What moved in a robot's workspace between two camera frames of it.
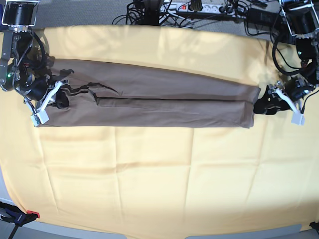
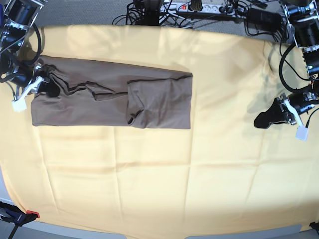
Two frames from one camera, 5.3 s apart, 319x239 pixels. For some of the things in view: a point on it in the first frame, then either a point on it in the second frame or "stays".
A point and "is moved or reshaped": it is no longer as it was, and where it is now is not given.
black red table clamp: [14, 214] stays
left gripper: [40, 85] -> [22, 75]
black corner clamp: [315, 225] stays
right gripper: [270, 102] -> [276, 113]
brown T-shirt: [103, 95] is moved or reshaped
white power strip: [186, 7] stays
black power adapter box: [264, 18] stays
